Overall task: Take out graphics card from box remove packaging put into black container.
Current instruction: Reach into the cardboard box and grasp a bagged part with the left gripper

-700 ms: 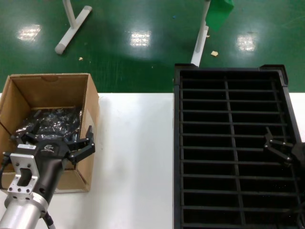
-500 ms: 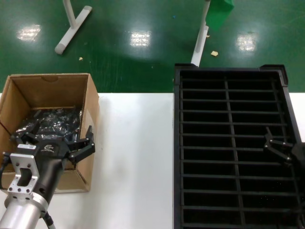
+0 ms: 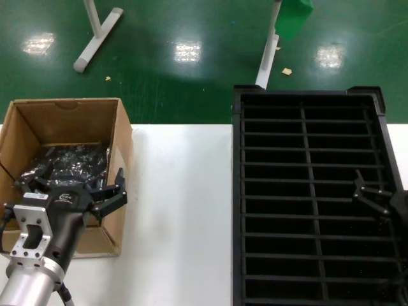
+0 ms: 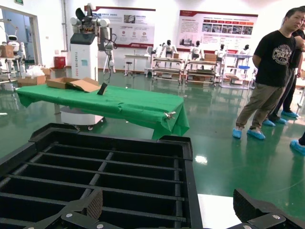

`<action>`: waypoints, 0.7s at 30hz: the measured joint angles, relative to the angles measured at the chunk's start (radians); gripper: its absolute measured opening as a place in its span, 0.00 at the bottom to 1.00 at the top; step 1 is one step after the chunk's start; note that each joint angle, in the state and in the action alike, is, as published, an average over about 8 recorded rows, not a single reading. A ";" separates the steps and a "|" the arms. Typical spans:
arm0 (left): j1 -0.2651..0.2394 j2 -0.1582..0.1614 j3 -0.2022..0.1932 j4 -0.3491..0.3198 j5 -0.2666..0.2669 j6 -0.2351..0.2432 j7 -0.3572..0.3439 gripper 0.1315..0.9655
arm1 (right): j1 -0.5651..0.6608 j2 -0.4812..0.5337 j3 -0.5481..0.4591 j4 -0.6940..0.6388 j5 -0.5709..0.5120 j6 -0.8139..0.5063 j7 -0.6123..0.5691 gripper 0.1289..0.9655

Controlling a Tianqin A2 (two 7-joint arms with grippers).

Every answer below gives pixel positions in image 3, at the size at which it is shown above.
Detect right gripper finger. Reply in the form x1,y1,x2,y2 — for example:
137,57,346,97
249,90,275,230
352,168,393,221

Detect green tablecloth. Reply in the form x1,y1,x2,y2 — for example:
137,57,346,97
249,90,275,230
275,0,315,42

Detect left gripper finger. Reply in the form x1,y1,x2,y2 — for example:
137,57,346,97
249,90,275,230
12,162,57,192
87,167,128,221

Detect white metal table leg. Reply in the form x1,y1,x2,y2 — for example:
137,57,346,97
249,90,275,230
254,0,283,90
73,0,124,73

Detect brown cardboard box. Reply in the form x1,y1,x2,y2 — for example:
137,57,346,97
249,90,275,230
0,97,134,258

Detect black slotted plastic container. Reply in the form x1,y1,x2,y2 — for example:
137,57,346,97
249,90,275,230
231,84,408,306

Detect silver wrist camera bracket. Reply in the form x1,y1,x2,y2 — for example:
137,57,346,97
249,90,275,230
9,190,54,261

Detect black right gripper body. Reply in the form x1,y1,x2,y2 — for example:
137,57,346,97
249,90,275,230
389,189,408,226

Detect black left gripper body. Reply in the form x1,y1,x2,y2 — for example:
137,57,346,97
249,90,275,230
18,178,99,272

